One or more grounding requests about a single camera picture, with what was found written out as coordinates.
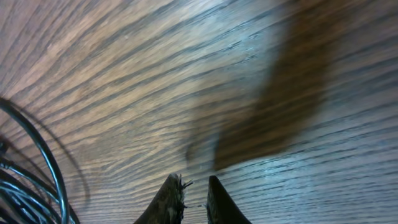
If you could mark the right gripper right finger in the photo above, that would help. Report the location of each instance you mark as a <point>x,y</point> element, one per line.
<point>221,209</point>

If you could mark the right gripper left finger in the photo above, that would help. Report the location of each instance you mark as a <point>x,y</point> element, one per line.
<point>168,205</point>

